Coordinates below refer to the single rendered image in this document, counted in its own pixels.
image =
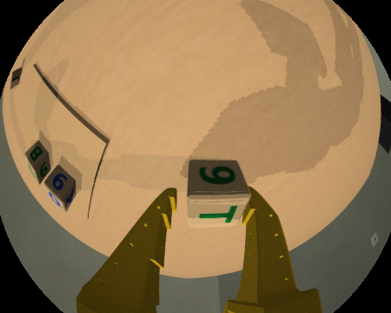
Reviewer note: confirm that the cream letter block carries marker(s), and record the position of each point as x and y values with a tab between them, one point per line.
15	78
217	193
38	161
61	187

